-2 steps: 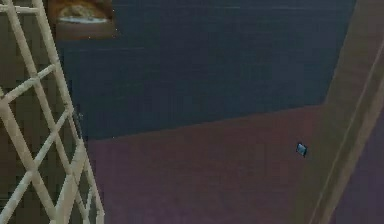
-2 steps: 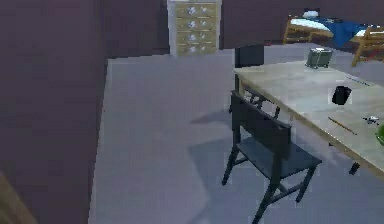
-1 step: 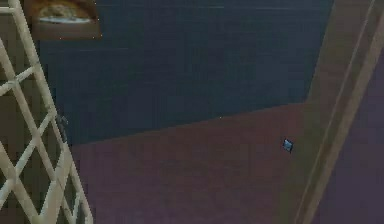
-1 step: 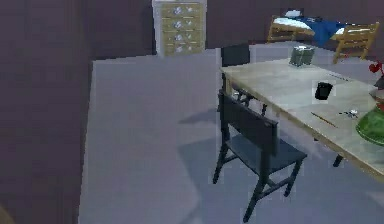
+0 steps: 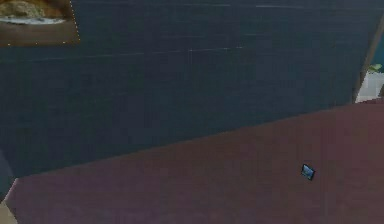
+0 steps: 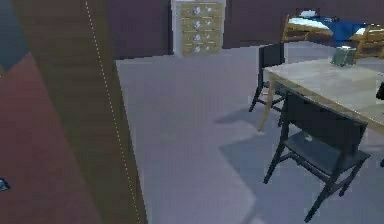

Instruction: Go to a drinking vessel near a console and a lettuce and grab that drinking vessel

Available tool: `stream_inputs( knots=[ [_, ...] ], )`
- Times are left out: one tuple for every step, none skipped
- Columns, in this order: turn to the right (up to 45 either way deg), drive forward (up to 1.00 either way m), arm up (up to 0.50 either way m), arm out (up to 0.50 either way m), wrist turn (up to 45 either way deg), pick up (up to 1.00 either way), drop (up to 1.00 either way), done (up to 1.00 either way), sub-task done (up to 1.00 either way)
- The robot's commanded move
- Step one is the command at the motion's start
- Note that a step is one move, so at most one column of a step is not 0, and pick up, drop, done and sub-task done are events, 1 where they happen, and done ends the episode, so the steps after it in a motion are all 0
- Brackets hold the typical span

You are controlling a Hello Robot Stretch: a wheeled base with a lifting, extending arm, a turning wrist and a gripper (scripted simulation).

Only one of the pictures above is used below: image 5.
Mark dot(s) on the small blue flat rectangular object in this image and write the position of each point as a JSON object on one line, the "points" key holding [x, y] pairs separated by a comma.
{"points": [[307, 172]]}

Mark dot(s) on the brown framed landscape picture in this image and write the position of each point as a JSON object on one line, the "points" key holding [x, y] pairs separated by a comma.
{"points": [[33, 23]]}

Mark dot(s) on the green house plant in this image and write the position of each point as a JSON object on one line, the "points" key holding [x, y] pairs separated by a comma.
{"points": [[376, 67]]}

